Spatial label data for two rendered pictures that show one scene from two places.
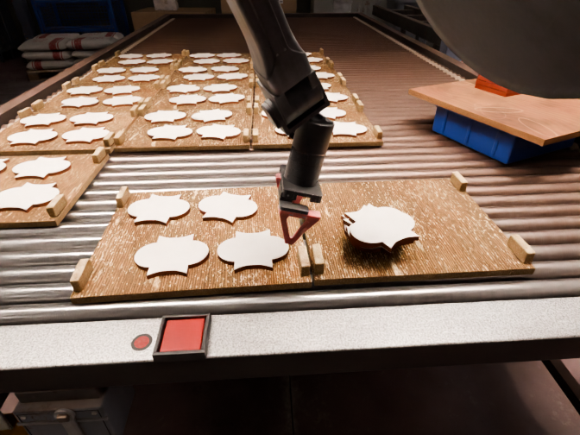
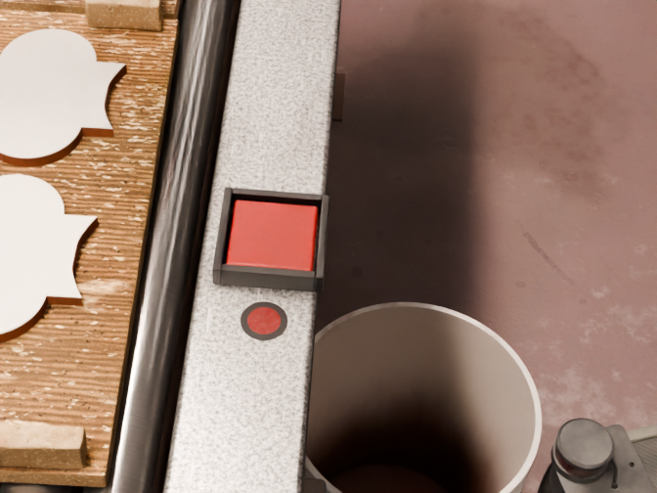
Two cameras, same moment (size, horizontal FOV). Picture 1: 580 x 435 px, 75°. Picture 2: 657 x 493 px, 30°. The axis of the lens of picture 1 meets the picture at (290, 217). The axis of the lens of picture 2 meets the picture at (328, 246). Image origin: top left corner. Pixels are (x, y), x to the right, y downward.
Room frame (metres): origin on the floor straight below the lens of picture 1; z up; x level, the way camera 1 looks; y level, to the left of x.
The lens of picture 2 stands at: (0.31, 0.70, 1.59)
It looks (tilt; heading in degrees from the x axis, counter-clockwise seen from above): 51 degrees down; 273
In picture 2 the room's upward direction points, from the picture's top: 5 degrees clockwise
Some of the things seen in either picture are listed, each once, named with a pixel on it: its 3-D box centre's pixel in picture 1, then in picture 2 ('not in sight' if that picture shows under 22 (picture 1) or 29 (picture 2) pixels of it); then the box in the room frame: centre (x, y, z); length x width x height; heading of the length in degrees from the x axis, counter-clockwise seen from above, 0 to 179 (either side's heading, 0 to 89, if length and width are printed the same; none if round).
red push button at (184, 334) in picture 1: (183, 337); (272, 240); (0.38, 0.16, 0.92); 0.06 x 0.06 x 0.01; 4
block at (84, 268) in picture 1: (81, 274); (34, 446); (0.49, 0.36, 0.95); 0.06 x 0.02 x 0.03; 5
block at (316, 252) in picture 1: (317, 258); not in sight; (0.54, -0.05, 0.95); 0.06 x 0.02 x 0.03; 4
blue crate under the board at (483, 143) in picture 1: (503, 123); not in sight; (1.18, -0.68, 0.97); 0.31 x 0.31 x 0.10; 26
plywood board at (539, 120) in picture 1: (522, 101); not in sight; (1.21, -0.74, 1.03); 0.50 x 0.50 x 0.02; 26
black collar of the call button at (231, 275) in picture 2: (183, 336); (272, 239); (0.38, 0.16, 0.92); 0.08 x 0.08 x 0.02; 4
